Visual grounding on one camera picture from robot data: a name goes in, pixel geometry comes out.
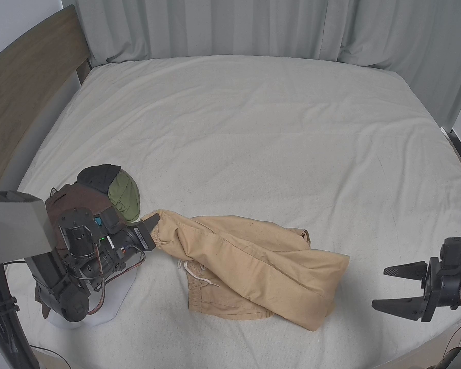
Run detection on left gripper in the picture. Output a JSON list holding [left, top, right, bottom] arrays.
[[117, 223, 157, 260]]

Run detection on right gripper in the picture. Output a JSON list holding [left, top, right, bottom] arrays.
[[372, 257, 461, 323]]

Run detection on beige shorts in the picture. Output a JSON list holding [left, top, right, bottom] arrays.
[[138, 208, 350, 331]]

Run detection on bed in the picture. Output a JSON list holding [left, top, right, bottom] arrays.
[[0, 4, 461, 366]]

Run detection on green garment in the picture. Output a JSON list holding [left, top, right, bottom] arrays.
[[108, 169, 141, 223]]

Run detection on white garment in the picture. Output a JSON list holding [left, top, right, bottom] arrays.
[[48, 260, 141, 330]]

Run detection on brown garment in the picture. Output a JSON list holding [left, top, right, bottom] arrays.
[[35, 183, 120, 319]]

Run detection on black garment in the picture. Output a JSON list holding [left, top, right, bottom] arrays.
[[77, 164, 122, 199]]

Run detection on pale grey-green curtain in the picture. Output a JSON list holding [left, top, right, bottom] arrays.
[[323, 0, 461, 131], [58, 0, 344, 66]]

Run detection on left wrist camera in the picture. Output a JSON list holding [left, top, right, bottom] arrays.
[[94, 207, 123, 234]]

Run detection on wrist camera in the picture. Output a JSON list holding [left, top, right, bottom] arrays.
[[94, 207, 123, 234], [440, 237, 461, 270]]

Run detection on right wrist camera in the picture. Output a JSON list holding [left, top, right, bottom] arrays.
[[440, 237, 461, 270]]

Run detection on black cable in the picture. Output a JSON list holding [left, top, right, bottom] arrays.
[[444, 314, 461, 363], [30, 344, 68, 366]]

